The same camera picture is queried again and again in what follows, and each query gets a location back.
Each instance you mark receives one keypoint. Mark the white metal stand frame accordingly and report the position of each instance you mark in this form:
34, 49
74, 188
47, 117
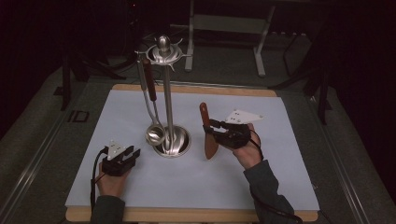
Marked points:
227, 23

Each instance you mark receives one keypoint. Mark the wooden rice paddle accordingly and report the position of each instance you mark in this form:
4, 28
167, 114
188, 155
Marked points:
211, 149

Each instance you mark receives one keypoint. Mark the person's right hand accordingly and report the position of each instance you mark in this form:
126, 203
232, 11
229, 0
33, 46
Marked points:
249, 154

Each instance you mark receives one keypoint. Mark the black metal stand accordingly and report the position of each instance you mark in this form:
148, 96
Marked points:
322, 93
67, 81

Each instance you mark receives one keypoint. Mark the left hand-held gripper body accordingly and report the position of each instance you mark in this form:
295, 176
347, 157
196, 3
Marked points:
115, 166

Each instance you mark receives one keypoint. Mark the steel utensil stand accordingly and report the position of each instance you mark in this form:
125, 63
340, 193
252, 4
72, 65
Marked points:
168, 105

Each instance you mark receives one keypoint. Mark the white paper table sheet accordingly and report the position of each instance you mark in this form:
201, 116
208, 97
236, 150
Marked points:
186, 186

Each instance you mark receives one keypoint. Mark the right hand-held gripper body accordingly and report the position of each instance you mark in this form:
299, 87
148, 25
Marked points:
236, 133

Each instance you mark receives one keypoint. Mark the person's left hand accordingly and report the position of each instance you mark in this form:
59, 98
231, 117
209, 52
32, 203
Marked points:
111, 185

